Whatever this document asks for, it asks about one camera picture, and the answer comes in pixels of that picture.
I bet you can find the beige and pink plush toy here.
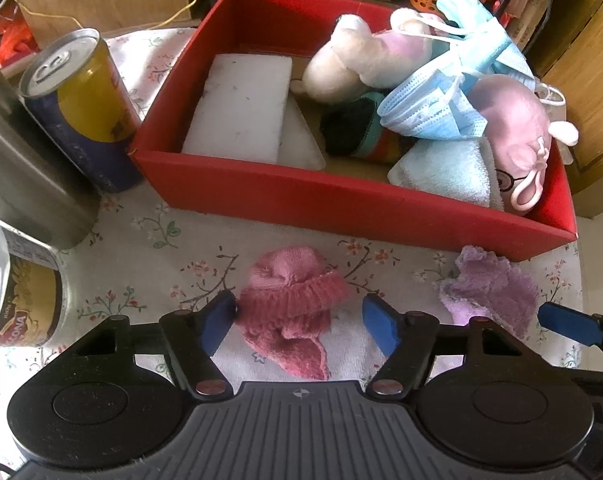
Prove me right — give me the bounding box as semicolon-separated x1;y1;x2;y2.
301;7;457;106

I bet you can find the pink knitted sock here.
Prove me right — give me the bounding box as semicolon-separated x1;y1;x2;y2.
236;245;351;382

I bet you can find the blue face mask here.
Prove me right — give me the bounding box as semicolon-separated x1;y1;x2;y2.
434;0;567;107
377;67;485;142

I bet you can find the stainless steel cylinder flask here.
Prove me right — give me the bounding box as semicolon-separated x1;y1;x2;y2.
0;42;102;251

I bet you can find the thin white sponge block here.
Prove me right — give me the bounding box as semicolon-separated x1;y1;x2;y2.
276;94;327;171

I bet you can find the pink pig plush toy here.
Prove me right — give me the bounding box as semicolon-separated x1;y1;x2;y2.
469;74;580;218

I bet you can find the light blue towel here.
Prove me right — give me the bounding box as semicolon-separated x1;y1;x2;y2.
387;137;507;210

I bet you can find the floral white tablecloth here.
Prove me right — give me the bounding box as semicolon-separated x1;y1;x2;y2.
0;27;587;466

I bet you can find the blue and yellow drink can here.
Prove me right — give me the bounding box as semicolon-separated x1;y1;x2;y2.
19;28;145;195

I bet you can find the dark striped sock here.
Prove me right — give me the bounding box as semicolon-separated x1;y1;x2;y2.
320;91;417;165

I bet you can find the glass jar with gold label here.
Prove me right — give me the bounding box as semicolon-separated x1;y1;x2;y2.
0;215;70;349

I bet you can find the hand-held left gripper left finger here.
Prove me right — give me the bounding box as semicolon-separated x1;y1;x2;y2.
74;290;238;402

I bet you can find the purple fuzzy cloth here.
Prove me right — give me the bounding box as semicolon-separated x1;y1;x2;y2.
439;245;541;339

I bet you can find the thick white sponge block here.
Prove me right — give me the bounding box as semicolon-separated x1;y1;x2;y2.
182;53;293;165

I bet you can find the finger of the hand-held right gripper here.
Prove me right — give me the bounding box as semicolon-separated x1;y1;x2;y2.
566;367;603;397
537;302;603;347

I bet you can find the wooden cabinet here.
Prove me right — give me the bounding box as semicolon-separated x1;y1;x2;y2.
526;0;603;220

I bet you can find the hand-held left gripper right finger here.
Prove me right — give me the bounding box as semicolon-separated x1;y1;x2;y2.
362;294;526;402

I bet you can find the red cardboard box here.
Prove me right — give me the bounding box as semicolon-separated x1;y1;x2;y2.
128;0;579;263

